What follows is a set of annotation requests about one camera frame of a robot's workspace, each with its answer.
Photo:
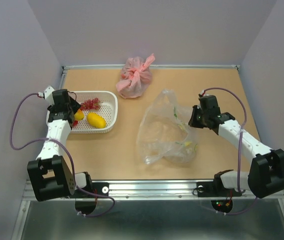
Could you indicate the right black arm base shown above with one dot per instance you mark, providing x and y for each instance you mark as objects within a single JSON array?
[{"x": 222, "y": 198}]

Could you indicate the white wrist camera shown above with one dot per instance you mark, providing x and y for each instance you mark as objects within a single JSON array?
[
  {"x": 47, "y": 95},
  {"x": 203, "y": 94}
]

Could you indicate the orange fruit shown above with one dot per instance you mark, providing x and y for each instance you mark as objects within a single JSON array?
[{"x": 79, "y": 115}]

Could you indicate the white perforated plastic basket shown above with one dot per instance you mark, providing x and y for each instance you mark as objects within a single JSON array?
[{"x": 107, "y": 112}]

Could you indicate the red grape bunch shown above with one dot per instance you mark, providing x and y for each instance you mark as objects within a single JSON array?
[{"x": 90, "y": 104}]

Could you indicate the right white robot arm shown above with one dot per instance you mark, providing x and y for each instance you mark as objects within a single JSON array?
[{"x": 266, "y": 174}]

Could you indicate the pink knotted plastic bag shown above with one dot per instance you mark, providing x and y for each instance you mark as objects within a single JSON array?
[{"x": 135, "y": 77}]

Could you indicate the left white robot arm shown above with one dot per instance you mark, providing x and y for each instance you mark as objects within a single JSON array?
[{"x": 49, "y": 174}]

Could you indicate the clear plastic fruit bag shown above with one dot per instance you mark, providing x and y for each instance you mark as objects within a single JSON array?
[{"x": 164, "y": 132}]

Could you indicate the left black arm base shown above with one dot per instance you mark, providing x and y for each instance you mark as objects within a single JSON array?
[{"x": 87, "y": 200}]

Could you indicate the aluminium front rail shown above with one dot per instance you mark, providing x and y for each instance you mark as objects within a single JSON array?
[{"x": 157, "y": 190}]

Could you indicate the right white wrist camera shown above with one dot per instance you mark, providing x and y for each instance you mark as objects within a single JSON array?
[{"x": 203, "y": 94}]

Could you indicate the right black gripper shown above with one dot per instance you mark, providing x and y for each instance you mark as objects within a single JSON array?
[{"x": 193, "y": 121}]

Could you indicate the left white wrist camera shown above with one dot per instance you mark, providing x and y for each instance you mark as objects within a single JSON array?
[{"x": 47, "y": 95}]

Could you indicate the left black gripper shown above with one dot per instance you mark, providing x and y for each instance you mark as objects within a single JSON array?
[{"x": 75, "y": 105}]

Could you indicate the yellow fruit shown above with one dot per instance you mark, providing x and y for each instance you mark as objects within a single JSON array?
[{"x": 95, "y": 120}]

